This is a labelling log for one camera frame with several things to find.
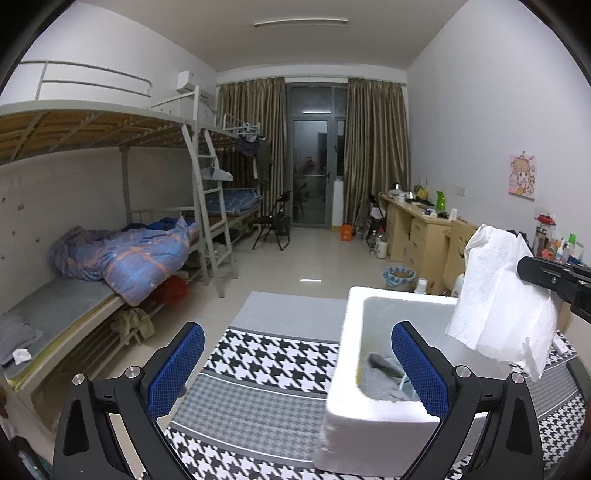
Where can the brown curtain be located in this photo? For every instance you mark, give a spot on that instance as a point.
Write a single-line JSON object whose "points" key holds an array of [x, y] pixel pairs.
{"points": [[251, 110], [378, 147]]}

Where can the hanging dark clothes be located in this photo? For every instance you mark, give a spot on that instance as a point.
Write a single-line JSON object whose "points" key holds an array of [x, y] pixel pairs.
{"points": [[251, 150]]}

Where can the white paper tissue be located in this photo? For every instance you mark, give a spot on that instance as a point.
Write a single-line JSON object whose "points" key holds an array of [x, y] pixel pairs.
{"points": [[498, 300]]}

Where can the cartoon wall poster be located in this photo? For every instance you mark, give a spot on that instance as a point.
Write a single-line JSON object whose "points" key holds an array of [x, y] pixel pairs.
{"points": [[522, 175]]}

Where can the white air conditioner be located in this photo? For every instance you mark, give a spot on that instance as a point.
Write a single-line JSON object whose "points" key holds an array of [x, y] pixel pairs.
{"points": [[191, 85]]}

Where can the orange plastic container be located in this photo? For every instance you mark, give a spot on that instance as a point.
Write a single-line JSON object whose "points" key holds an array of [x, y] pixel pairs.
{"points": [[346, 232]]}

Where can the white foam box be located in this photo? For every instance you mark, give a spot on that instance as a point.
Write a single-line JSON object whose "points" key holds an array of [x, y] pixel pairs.
{"points": [[351, 438]]}

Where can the cluster of toiletry bottles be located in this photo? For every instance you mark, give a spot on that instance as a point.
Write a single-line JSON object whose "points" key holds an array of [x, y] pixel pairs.
{"points": [[561, 247]]}

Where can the beige cloth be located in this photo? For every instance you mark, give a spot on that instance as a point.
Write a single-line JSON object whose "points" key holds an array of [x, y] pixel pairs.
{"points": [[134, 325]]}

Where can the ceiling tube light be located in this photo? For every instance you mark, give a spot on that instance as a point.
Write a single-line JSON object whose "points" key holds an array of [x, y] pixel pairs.
{"points": [[300, 22]]}

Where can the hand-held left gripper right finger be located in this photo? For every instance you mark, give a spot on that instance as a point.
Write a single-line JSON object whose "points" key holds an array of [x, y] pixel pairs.
{"points": [[420, 374]]}

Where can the white lotion pump bottle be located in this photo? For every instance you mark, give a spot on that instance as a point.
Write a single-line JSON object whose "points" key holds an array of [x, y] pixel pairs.
{"points": [[457, 286]]}

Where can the black folding chair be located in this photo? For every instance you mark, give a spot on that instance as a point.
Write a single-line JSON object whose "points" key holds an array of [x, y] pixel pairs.
{"points": [[272, 221]]}

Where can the wooden chair with smile cutout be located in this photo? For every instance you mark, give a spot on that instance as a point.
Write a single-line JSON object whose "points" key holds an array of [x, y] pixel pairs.
{"points": [[455, 249]]}

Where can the white bunk bed ladder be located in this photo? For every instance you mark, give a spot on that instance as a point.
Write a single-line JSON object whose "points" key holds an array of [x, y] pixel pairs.
{"points": [[210, 221]]}

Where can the white jug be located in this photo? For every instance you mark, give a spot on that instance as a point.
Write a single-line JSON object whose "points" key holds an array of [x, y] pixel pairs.
{"points": [[381, 249]]}

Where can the glass balcony door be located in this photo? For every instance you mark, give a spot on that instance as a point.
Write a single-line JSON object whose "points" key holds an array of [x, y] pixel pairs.
{"points": [[314, 152]]}

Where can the blue trash bin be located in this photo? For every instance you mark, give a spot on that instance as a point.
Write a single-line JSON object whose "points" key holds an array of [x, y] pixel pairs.
{"points": [[399, 278]]}

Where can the houndstooth table mat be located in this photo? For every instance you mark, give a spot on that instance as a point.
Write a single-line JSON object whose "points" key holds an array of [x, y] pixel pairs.
{"points": [[258, 360]]}

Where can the white remote control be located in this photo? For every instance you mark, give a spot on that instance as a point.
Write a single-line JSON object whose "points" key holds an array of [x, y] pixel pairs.
{"points": [[563, 345]]}

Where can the white metal bunk bed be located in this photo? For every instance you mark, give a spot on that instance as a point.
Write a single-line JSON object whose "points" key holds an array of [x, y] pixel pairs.
{"points": [[69, 131], [235, 201]]}

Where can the grey sock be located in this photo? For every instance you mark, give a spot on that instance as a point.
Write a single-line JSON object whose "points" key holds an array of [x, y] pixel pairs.
{"points": [[381, 376]]}

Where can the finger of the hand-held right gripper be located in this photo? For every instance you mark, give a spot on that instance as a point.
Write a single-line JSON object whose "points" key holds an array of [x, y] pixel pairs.
{"points": [[540, 272]]}

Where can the grey pillow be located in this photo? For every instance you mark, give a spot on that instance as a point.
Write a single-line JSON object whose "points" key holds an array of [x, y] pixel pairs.
{"points": [[16, 334]]}

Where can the green plastic jug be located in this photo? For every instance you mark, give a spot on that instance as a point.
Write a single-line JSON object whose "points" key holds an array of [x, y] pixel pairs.
{"points": [[441, 200]]}

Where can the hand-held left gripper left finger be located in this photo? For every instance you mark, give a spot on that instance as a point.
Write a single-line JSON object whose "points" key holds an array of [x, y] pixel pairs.
{"points": [[175, 369]]}

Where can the blue checked quilt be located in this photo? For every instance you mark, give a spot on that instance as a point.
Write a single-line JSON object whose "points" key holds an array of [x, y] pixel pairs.
{"points": [[138, 258]]}

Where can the light wooden desk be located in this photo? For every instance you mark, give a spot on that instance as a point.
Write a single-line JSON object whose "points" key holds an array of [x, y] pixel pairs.
{"points": [[415, 235]]}

